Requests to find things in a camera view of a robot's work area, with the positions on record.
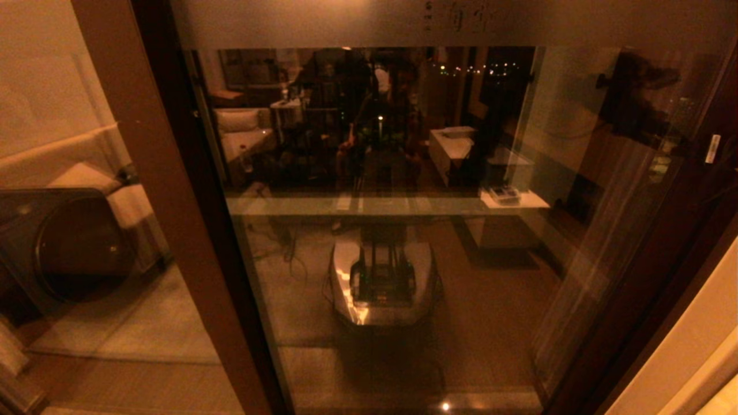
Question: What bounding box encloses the brown-framed sliding glass door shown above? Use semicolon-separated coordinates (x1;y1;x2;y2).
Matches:
156;0;738;415

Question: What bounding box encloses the dark brown door jamb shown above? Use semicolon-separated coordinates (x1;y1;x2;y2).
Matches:
553;213;738;415

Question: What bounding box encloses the long stone railing sill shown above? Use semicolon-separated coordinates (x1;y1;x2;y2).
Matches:
228;187;519;201

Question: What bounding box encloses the brown-framed fixed glass panel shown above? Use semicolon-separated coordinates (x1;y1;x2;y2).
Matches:
0;0;277;415

